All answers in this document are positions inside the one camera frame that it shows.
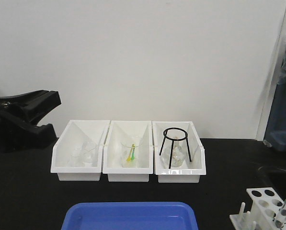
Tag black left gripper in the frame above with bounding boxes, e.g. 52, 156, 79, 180
0, 90, 61, 153

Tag clear glass test tube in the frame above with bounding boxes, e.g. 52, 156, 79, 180
274, 199, 286, 229

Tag white test tube rack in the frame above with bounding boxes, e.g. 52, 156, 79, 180
229, 187, 286, 230

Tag blue-grey pegboard drying rack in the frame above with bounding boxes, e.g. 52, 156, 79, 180
263, 0, 286, 152

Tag left white plastic bin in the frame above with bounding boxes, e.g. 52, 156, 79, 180
50, 120, 110, 181

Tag white plastic bin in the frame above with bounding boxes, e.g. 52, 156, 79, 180
50, 120, 110, 181
102, 120, 154, 182
152, 121, 206, 183

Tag small glass beakers in bin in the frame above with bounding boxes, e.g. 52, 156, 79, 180
69, 141, 97, 167

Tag middle white plastic bin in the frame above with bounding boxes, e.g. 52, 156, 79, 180
102, 120, 154, 182

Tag glass beaker with droppers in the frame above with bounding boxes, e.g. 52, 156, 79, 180
121, 142, 140, 168

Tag yellow plastic dropper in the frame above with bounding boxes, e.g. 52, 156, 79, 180
126, 148, 131, 162

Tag green plastic dropper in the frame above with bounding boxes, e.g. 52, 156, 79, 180
130, 144, 136, 161

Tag blue plastic tray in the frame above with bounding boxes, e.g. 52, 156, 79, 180
61, 202, 198, 230

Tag black metal tripod stand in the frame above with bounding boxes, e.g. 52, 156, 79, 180
159, 127, 193, 169

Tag glass alcohol lamp flask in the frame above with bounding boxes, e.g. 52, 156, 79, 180
162, 141, 185, 168

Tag right white plastic bin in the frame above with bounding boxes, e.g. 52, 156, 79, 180
152, 121, 206, 183

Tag black sink basin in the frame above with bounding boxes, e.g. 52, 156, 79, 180
257, 167, 286, 200

